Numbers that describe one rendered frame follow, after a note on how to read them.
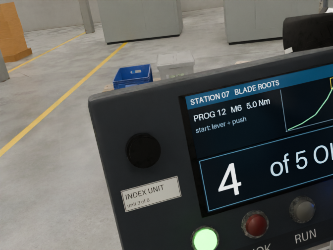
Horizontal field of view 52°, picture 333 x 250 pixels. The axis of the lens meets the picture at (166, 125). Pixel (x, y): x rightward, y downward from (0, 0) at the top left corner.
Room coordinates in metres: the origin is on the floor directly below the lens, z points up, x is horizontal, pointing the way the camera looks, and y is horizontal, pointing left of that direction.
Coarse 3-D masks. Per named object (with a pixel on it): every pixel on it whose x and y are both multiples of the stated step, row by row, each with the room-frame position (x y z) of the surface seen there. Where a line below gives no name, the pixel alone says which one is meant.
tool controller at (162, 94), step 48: (96, 96) 0.27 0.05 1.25; (144, 96) 0.27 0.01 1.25; (192, 96) 0.27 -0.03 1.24; (240, 96) 0.28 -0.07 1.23; (288, 96) 0.28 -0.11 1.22; (144, 144) 0.24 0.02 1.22; (192, 144) 0.26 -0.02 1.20; (240, 144) 0.27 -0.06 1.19; (288, 144) 0.27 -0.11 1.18; (144, 192) 0.24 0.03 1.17; (192, 192) 0.25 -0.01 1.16; (288, 192) 0.26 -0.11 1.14; (144, 240) 0.23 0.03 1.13; (240, 240) 0.24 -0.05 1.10; (288, 240) 0.25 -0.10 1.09
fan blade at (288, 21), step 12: (288, 24) 1.18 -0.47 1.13; (300, 24) 1.13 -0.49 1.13; (312, 24) 1.09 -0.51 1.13; (324, 24) 1.05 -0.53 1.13; (288, 36) 1.16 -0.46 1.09; (300, 36) 1.12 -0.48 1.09; (312, 36) 1.08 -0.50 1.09; (324, 36) 1.05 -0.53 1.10; (300, 48) 1.11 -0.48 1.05; (312, 48) 1.08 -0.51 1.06
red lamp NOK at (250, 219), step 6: (252, 210) 0.25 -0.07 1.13; (258, 210) 0.25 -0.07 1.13; (246, 216) 0.25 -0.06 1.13; (252, 216) 0.25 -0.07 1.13; (258, 216) 0.24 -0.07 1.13; (264, 216) 0.25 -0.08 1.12; (246, 222) 0.24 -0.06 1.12; (252, 222) 0.24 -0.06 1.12; (258, 222) 0.24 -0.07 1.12; (264, 222) 0.24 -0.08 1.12; (246, 228) 0.24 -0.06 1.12; (252, 228) 0.24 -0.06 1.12; (258, 228) 0.24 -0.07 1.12; (264, 228) 0.24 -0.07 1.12; (246, 234) 0.24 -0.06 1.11; (252, 234) 0.24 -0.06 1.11; (258, 234) 0.24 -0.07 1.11
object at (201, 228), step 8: (200, 232) 0.24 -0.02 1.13; (208, 232) 0.23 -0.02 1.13; (216, 232) 0.24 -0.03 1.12; (192, 240) 0.23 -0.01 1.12; (200, 240) 0.23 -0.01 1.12; (208, 240) 0.23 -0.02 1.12; (216, 240) 0.23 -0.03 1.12; (192, 248) 0.23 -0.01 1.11; (200, 248) 0.23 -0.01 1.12; (208, 248) 0.23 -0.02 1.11
